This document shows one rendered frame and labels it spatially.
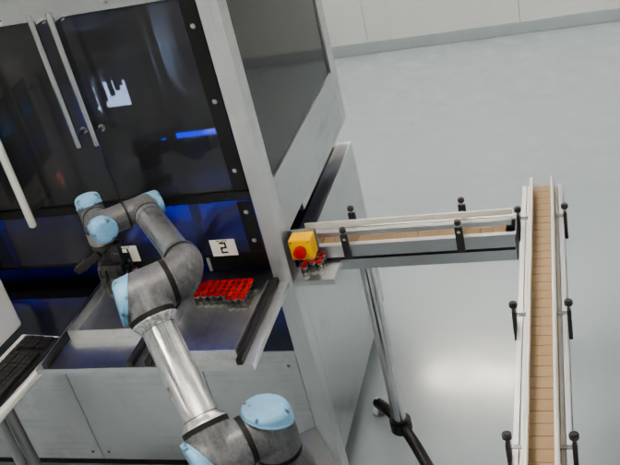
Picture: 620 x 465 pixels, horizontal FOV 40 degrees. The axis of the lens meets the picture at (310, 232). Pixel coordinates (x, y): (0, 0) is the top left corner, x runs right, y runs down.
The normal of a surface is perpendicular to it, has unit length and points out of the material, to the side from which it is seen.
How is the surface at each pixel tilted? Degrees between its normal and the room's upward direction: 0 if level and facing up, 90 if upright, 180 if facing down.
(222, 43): 90
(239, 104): 90
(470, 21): 90
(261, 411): 7
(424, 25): 90
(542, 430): 0
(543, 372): 0
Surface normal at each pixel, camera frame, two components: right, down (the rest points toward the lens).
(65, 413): -0.22, 0.53
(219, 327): -0.21, -0.85
